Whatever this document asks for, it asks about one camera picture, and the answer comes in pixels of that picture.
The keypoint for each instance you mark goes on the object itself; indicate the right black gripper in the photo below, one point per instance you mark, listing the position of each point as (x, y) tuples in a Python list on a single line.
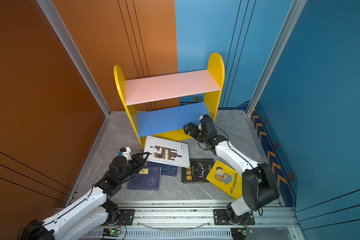
[(191, 125)]

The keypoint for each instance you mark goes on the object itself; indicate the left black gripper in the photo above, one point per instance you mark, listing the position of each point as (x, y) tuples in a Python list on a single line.
[(138, 160)]

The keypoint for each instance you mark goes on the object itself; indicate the white book with dark bars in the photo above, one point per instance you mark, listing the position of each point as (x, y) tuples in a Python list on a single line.
[(167, 152)]

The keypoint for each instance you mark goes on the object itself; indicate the purple blue book yellow label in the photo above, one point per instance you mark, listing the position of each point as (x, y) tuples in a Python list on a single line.
[(147, 179)]

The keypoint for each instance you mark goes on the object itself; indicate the dark blue book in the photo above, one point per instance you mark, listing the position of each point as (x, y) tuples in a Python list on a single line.
[(166, 170)]

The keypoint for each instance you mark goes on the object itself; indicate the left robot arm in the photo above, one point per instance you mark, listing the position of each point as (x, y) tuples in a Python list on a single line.
[(91, 210)]

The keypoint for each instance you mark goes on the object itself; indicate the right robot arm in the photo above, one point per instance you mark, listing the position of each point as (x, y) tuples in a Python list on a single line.
[(259, 187)]

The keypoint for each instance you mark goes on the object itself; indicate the black book yellow title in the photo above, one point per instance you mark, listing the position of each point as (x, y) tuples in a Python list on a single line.
[(197, 172)]

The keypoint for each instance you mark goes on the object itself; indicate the yellow pink blue bookshelf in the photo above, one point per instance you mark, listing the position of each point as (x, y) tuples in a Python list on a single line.
[(168, 123)]

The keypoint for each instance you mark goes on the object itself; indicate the yellow cartoon cover book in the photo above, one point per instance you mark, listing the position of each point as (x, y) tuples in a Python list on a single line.
[(226, 179)]

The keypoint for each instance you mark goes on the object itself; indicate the left green circuit board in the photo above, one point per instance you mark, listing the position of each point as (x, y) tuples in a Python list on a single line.
[(111, 233)]

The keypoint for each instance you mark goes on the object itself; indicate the green circuit board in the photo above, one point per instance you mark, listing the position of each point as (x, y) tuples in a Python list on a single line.
[(111, 233), (240, 233)]

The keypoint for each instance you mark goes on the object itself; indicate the right green circuit board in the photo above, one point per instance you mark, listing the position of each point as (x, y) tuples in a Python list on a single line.
[(240, 233)]

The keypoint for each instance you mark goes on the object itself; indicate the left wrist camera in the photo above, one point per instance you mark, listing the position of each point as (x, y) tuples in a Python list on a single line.
[(125, 152)]

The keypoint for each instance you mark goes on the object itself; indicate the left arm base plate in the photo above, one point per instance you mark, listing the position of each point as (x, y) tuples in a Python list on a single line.
[(125, 218)]

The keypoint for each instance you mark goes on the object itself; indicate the aluminium front rail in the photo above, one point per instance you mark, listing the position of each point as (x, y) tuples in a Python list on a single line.
[(194, 220)]

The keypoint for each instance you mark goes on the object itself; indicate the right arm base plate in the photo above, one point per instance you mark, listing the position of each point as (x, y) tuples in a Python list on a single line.
[(228, 217)]

